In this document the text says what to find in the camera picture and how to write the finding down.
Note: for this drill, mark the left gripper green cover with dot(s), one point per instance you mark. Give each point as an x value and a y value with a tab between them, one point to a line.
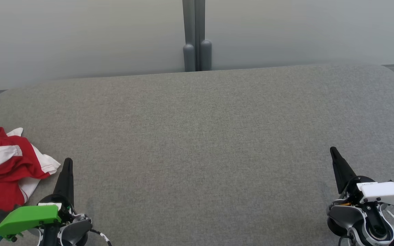
29	217

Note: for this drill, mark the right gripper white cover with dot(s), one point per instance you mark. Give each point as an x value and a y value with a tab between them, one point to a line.
385	193

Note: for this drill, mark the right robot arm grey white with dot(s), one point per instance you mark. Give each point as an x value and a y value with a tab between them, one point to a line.
364	225

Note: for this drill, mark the grey cylindrical post cap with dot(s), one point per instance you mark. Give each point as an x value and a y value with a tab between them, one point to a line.
188	58
206	56

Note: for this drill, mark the grey vertical partition post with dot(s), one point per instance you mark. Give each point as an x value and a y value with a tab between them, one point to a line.
197	20

